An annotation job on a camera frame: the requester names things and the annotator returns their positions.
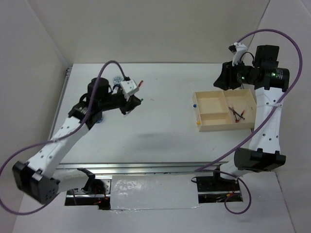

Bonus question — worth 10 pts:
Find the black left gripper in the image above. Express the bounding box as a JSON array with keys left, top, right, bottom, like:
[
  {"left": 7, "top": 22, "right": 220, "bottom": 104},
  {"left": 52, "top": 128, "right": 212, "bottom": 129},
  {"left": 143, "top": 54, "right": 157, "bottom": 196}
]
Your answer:
[{"left": 100, "top": 89, "right": 141, "bottom": 115}]

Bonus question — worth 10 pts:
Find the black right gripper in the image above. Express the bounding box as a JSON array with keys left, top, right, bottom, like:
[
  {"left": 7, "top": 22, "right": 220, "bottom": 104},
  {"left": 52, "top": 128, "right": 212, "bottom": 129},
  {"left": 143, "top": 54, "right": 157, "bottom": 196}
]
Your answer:
[{"left": 213, "top": 58, "right": 255, "bottom": 90}]

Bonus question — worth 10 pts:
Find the purple gel pen clear cap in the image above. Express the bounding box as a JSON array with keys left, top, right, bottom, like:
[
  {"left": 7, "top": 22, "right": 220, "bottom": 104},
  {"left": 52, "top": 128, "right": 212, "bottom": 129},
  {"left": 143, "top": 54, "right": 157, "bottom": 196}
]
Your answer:
[{"left": 229, "top": 107, "right": 245, "bottom": 120}]

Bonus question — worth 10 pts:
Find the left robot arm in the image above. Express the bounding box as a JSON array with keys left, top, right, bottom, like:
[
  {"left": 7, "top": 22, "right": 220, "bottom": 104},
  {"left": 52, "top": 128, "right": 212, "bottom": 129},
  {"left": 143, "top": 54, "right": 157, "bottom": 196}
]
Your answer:
[{"left": 12, "top": 78, "right": 141, "bottom": 204}]

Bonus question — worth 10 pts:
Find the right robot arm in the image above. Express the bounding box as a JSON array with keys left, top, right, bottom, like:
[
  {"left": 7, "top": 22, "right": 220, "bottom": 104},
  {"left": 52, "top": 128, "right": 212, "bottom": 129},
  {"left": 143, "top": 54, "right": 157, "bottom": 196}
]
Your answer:
[{"left": 212, "top": 42, "right": 290, "bottom": 190}]

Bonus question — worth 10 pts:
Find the cream compartment tray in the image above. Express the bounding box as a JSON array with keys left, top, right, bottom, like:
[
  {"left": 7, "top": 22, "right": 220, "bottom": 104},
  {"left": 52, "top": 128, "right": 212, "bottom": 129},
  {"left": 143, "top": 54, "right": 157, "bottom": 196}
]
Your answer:
[{"left": 192, "top": 89, "right": 256, "bottom": 132}]

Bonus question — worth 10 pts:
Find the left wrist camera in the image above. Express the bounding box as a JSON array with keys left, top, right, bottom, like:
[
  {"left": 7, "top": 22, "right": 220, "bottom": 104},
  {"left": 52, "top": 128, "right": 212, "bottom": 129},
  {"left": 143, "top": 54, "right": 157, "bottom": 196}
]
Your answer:
[{"left": 120, "top": 80, "right": 139, "bottom": 97}]

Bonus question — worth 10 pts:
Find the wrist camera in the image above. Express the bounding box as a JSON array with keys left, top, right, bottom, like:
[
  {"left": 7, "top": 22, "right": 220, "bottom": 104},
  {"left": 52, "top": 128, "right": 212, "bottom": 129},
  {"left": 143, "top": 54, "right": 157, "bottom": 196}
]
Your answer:
[
  {"left": 228, "top": 42, "right": 248, "bottom": 67},
  {"left": 120, "top": 80, "right": 139, "bottom": 97}
]

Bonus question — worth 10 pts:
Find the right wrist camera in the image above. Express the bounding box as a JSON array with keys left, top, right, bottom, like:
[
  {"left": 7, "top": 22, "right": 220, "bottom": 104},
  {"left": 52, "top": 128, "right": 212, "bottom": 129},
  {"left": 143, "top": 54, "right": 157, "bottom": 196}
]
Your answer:
[{"left": 228, "top": 42, "right": 248, "bottom": 67}]

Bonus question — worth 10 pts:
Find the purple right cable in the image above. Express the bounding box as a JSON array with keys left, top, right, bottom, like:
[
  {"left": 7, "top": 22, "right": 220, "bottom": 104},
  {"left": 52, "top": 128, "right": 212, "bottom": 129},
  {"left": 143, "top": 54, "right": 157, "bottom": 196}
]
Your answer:
[{"left": 194, "top": 29, "right": 303, "bottom": 216}]

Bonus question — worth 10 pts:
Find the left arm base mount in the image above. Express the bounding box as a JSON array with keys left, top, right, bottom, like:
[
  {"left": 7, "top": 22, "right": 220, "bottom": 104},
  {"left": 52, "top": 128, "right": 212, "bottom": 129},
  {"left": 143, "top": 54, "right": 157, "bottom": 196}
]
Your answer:
[{"left": 65, "top": 168, "right": 112, "bottom": 210}]

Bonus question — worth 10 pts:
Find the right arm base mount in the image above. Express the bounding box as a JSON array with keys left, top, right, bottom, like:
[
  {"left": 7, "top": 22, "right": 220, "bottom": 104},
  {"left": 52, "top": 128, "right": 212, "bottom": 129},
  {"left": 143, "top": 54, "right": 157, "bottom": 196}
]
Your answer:
[{"left": 191, "top": 176, "right": 242, "bottom": 203}]

